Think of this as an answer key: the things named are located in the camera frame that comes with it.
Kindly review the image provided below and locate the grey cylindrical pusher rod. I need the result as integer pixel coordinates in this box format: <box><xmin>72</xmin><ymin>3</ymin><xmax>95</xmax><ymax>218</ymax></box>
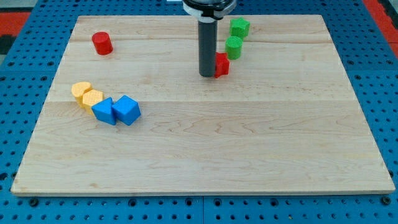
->
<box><xmin>198</xmin><ymin>21</ymin><xmax>218</xmax><ymax>77</ymax></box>

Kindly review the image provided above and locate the black white robot flange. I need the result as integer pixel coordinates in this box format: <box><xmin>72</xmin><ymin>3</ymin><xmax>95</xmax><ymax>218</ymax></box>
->
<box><xmin>182</xmin><ymin>0</ymin><xmax>237</xmax><ymax>23</ymax></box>

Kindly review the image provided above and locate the red star block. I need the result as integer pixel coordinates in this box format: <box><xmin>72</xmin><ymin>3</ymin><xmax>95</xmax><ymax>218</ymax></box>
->
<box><xmin>214</xmin><ymin>52</ymin><xmax>229</xmax><ymax>78</ymax></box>

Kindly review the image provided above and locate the green star block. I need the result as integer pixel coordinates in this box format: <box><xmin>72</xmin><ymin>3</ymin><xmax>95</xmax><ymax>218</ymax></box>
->
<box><xmin>229</xmin><ymin>17</ymin><xmax>251</xmax><ymax>39</ymax></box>

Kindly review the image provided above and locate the green cylinder block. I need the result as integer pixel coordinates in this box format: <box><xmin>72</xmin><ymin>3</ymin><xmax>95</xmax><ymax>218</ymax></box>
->
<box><xmin>225</xmin><ymin>36</ymin><xmax>243</xmax><ymax>60</ymax></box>

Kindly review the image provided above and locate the red cylinder block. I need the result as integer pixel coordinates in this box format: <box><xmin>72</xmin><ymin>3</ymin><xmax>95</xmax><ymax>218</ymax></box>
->
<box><xmin>91</xmin><ymin>31</ymin><xmax>113</xmax><ymax>55</ymax></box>

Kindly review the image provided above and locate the blue cube block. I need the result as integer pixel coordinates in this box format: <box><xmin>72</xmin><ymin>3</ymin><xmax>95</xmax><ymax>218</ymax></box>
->
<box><xmin>112</xmin><ymin>95</ymin><xmax>141</xmax><ymax>126</ymax></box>

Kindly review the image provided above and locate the light wooden board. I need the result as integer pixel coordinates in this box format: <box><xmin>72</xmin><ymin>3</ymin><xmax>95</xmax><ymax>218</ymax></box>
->
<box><xmin>11</xmin><ymin>15</ymin><xmax>395</xmax><ymax>197</ymax></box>

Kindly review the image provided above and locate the blue triangle block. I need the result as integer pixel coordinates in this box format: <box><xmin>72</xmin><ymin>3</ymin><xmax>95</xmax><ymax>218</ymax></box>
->
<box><xmin>91</xmin><ymin>97</ymin><xmax>116</xmax><ymax>125</ymax></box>

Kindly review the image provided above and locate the yellow hexagon block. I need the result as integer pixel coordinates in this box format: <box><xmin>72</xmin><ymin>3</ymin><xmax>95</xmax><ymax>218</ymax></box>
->
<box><xmin>82</xmin><ymin>89</ymin><xmax>104</xmax><ymax>115</ymax></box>

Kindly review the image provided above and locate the yellow heart block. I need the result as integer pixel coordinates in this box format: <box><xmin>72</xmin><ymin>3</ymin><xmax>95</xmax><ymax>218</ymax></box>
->
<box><xmin>71</xmin><ymin>82</ymin><xmax>92</xmax><ymax>108</ymax></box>

